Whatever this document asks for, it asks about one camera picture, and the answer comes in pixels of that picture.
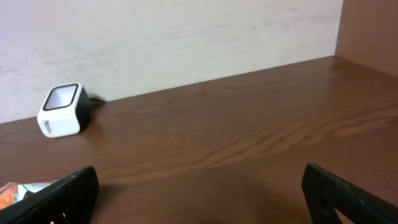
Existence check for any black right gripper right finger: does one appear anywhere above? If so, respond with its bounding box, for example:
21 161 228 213
302 164 397 224

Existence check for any white barcode scanner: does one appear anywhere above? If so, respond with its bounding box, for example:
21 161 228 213
37 83 91 138

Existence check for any yellow snack bag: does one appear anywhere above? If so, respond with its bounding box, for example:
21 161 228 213
0 181 55 210

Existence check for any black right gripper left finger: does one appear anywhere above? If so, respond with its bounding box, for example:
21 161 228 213
1 166 99 224

